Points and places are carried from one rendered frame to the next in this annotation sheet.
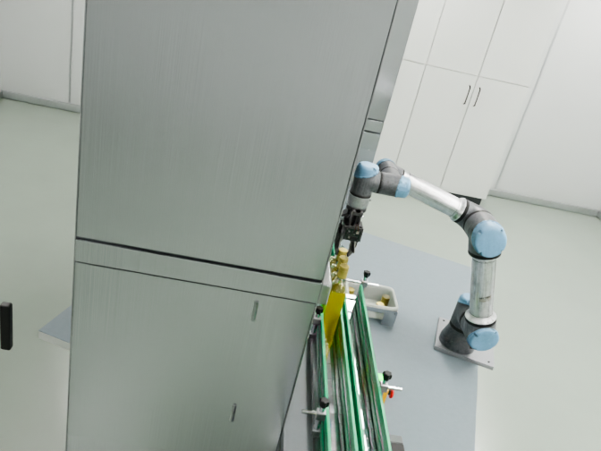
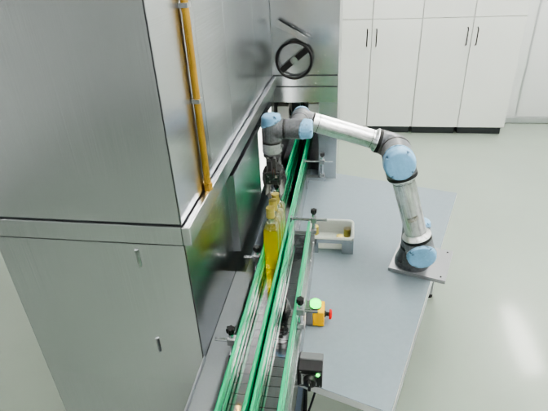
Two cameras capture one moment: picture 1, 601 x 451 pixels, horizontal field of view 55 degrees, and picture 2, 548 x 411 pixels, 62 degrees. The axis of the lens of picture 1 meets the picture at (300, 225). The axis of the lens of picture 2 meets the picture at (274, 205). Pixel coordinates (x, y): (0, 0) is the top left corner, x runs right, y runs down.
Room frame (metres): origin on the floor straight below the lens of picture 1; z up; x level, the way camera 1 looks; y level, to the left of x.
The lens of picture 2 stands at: (0.27, -0.63, 2.06)
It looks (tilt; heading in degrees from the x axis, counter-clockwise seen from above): 30 degrees down; 16
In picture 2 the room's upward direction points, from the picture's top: 3 degrees counter-clockwise
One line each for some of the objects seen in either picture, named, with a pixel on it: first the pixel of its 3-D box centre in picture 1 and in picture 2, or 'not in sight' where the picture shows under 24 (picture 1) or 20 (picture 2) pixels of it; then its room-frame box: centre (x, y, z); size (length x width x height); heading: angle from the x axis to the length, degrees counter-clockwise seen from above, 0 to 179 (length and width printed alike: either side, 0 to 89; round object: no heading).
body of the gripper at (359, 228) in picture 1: (352, 221); (272, 167); (1.85, -0.18, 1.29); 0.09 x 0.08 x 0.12; 6
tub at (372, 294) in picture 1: (368, 302); (330, 235); (2.16, -0.37, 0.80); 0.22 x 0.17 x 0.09; 96
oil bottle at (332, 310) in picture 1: (333, 306); (271, 244); (1.76, -0.18, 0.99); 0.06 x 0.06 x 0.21; 6
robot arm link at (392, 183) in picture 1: (392, 182); (298, 127); (1.89, -0.27, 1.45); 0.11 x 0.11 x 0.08; 7
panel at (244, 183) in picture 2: not in sight; (255, 165); (2.15, -0.01, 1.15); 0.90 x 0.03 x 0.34; 6
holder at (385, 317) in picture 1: (362, 302); (324, 236); (2.16, -0.34, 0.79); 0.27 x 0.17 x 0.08; 96
